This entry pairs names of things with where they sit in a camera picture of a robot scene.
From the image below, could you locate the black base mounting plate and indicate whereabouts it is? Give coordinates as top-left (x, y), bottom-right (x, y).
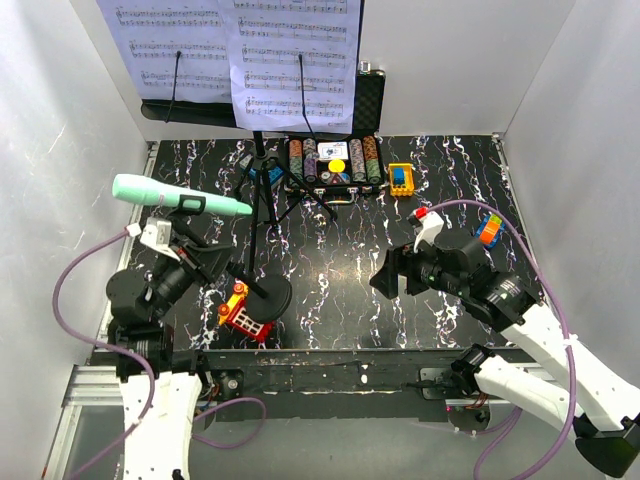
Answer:
top-left (173, 349), bottom-right (478, 422)

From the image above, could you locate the blue toy brick block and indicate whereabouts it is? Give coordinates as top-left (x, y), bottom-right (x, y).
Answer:
top-left (238, 153), bottom-right (286, 190)

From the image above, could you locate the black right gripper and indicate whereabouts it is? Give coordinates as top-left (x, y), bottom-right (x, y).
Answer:
top-left (368, 234), bottom-right (466, 300)

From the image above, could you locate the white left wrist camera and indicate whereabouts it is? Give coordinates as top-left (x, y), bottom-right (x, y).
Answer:
top-left (125, 217), bottom-right (179, 261)

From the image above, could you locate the black music stand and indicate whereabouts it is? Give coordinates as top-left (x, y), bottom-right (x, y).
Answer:
top-left (141, 51), bottom-right (338, 275)

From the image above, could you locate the black poker chip case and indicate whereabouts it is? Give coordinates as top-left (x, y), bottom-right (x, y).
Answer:
top-left (279, 61), bottom-right (387, 205)

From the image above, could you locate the yellow toy brick tray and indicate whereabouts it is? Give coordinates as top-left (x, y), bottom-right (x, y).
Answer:
top-left (388, 163), bottom-right (415, 197)

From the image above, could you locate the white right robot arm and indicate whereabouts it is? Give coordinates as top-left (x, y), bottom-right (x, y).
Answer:
top-left (369, 230), bottom-right (639, 478)

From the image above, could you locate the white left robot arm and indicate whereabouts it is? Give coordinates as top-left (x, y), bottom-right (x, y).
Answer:
top-left (106, 242), bottom-right (231, 479)

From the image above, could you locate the orange blue toy brick stack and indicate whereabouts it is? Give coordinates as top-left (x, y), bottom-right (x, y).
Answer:
top-left (475, 213), bottom-right (505, 250)

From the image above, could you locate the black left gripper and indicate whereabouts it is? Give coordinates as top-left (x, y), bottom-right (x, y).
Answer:
top-left (148, 234), bottom-right (236, 319)

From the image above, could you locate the right sheet music page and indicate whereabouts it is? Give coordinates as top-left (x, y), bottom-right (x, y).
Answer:
top-left (219, 0), bottom-right (363, 134)

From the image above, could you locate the left sheet music page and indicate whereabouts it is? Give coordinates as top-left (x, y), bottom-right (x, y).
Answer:
top-left (98, 0), bottom-right (231, 103)

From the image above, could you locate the red yellow toy brick house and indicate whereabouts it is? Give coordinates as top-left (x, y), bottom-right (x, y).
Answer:
top-left (217, 282), bottom-right (274, 343)

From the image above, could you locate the sheet music page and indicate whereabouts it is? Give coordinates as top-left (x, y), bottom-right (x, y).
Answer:
top-left (98, 0), bottom-right (231, 103)
top-left (219, 0), bottom-right (363, 134)

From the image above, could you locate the yellow round dealer chip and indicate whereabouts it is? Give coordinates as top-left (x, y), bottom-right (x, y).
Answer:
top-left (328, 159), bottom-right (346, 174)

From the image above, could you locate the black microphone desk stand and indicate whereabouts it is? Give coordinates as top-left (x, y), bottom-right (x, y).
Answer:
top-left (171, 208), bottom-right (292, 324)

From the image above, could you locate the mint green toy microphone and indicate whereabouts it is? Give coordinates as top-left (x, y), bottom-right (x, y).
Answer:
top-left (112, 174), bottom-right (253, 216)

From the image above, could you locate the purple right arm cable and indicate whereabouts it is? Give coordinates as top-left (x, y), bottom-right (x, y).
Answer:
top-left (424, 199), bottom-right (574, 480)

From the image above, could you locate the white playing card deck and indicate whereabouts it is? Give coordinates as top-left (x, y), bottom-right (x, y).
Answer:
top-left (318, 141), bottom-right (349, 161)

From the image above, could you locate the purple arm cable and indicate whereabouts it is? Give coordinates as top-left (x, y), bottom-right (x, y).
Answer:
top-left (52, 227), bottom-right (266, 480)
top-left (424, 199), bottom-right (574, 480)

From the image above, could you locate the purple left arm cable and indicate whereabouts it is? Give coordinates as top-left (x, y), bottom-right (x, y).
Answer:
top-left (52, 227), bottom-right (266, 480)

